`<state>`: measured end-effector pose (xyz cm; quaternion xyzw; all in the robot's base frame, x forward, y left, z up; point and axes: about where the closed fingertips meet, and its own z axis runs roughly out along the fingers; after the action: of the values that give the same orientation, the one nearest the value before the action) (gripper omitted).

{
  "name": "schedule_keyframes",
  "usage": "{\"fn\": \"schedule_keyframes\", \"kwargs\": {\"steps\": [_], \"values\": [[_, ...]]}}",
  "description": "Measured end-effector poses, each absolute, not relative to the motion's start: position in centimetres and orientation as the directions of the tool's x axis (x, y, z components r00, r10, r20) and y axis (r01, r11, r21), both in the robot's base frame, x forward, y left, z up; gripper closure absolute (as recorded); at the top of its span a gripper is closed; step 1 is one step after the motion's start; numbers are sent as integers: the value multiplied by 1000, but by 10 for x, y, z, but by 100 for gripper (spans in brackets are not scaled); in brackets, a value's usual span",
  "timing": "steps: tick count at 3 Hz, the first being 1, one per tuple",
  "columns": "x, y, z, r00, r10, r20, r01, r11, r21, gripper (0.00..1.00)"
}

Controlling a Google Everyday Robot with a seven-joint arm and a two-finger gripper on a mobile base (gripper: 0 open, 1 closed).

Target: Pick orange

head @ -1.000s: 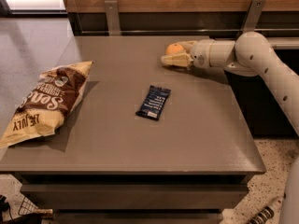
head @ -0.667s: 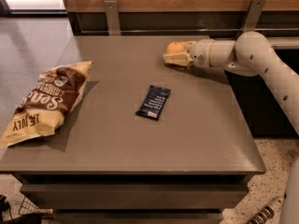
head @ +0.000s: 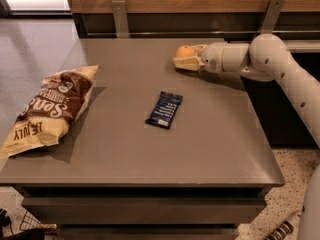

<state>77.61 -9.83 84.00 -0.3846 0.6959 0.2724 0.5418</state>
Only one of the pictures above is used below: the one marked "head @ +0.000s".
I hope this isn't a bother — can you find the grey drawer cabinet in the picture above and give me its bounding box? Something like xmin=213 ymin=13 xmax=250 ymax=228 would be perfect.
xmin=1 ymin=39 xmax=284 ymax=240

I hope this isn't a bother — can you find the orange fruit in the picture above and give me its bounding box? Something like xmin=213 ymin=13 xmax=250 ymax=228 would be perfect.
xmin=176 ymin=45 xmax=195 ymax=57

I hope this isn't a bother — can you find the white power strip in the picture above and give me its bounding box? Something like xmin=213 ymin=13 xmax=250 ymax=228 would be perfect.
xmin=264 ymin=211 xmax=301 ymax=240

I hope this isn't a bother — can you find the metal bracket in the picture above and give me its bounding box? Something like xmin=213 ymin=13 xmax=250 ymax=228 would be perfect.
xmin=259 ymin=0 xmax=285 ymax=34
xmin=112 ymin=0 xmax=130 ymax=38

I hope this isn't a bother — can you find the dark blue snack bar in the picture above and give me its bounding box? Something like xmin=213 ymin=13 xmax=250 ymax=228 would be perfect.
xmin=145 ymin=91 xmax=183 ymax=129

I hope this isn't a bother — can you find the brown yellow chips bag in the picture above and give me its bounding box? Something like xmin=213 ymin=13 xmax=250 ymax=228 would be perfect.
xmin=0 ymin=65 xmax=99 ymax=158

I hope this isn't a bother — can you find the left metal bracket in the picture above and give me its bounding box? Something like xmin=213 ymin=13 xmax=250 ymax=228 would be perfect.
xmin=112 ymin=0 xmax=130 ymax=38

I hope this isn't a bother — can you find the wire basket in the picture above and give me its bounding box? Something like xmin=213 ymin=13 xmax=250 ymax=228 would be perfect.
xmin=19 ymin=211 xmax=41 ymax=231

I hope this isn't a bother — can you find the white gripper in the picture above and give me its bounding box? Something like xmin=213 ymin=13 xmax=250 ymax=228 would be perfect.
xmin=173 ymin=42 xmax=227 ymax=73

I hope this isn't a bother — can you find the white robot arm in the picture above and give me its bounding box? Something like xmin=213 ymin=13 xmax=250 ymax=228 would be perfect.
xmin=173 ymin=33 xmax=320 ymax=240

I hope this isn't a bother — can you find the right metal bracket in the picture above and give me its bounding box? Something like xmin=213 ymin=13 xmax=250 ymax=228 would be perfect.
xmin=259 ymin=0 xmax=285 ymax=34

